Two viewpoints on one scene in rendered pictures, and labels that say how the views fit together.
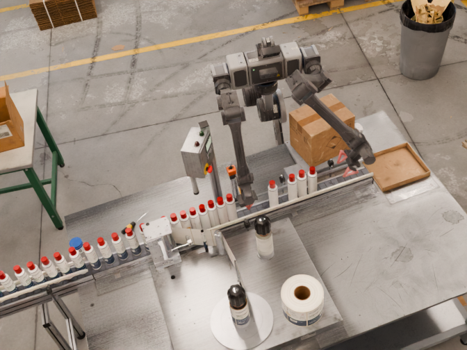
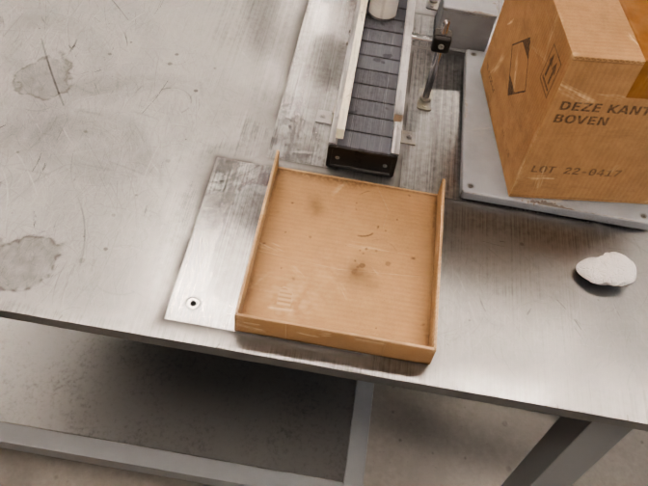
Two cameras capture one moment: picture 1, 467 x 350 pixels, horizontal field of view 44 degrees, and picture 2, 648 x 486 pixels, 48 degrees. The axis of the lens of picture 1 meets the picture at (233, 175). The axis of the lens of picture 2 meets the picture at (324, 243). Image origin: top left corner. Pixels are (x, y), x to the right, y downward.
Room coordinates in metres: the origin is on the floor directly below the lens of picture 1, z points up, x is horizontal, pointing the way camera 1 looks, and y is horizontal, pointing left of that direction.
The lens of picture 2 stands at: (2.28, -1.56, 1.66)
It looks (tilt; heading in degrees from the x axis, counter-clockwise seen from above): 52 degrees down; 103
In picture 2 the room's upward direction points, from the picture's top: 9 degrees clockwise
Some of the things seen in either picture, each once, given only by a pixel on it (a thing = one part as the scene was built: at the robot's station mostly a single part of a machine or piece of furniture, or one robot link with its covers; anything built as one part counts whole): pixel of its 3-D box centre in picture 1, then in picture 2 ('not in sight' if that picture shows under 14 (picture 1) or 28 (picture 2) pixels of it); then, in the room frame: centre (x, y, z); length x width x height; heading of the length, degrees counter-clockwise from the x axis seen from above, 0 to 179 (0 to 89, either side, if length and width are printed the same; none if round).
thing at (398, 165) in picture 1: (395, 166); (347, 249); (2.18, -0.94, 0.85); 0.30 x 0.26 x 0.04; 102
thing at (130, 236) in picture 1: (133, 241); not in sight; (1.85, 0.58, 0.98); 0.05 x 0.05 x 0.20
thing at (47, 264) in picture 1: (51, 269); not in sight; (1.75, 1.01, 0.98); 0.05 x 0.05 x 0.20
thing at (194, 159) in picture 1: (198, 153); not in sight; (2.03, 0.15, 1.38); 0.17 x 0.10 x 0.19; 157
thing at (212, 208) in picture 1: (212, 213); not in sight; (1.94, 0.14, 0.98); 0.05 x 0.05 x 0.20
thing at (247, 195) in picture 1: (247, 188); not in sight; (1.88, -0.06, 1.22); 0.11 x 0.09 x 0.12; 3
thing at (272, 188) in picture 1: (273, 194); not in sight; (2.01, -0.20, 0.98); 0.05 x 0.05 x 0.20
